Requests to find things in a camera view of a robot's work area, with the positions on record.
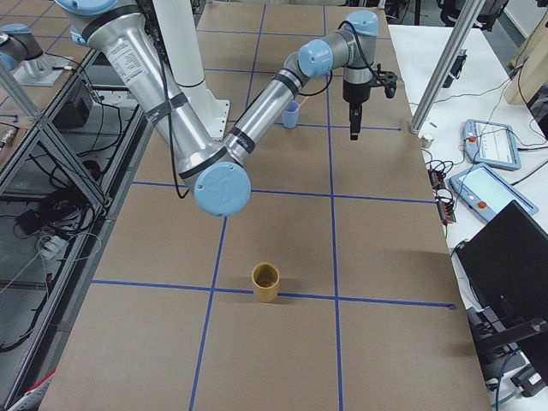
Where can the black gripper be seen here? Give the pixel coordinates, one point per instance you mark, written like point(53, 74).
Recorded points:
point(354, 92)

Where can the blue cup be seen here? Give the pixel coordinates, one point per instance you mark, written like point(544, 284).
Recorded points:
point(290, 115)

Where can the yellow cup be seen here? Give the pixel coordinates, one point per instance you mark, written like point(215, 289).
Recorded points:
point(265, 280)

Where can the pink chopstick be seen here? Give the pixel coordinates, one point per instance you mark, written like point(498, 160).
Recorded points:
point(303, 102)

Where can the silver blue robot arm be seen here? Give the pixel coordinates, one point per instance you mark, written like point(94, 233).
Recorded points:
point(18, 45)
point(157, 58)

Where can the small metal cylinder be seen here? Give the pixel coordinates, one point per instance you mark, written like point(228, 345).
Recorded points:
point(426, 140)

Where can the far teach pendant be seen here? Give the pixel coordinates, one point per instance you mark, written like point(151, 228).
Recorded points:
point(491, 143)

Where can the teach pendant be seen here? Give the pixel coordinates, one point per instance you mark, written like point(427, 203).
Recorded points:
point(487, 193)
point(491, 143)

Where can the near teach pendant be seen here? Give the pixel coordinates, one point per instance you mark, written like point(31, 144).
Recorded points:
point(487, 193)

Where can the black laptop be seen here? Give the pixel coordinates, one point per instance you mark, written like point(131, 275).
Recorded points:
point(506, 264)

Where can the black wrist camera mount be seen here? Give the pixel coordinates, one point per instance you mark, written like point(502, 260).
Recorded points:
point(384, 79)

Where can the white pedestal column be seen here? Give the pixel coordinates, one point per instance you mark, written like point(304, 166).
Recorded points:
point(177, 27)

